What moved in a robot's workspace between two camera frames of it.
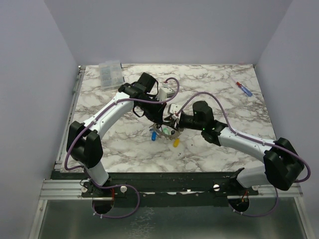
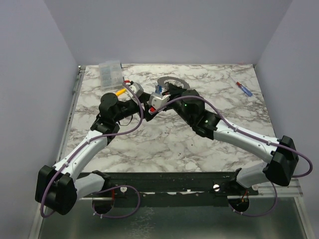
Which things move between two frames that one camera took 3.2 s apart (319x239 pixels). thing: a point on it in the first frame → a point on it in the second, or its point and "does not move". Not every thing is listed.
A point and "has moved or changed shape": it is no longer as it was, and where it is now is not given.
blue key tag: [154, 136] has moved or changed shape
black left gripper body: [152, 110] → [128, 108]
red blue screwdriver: [242, 88] does not move
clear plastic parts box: [110, 74] does not move
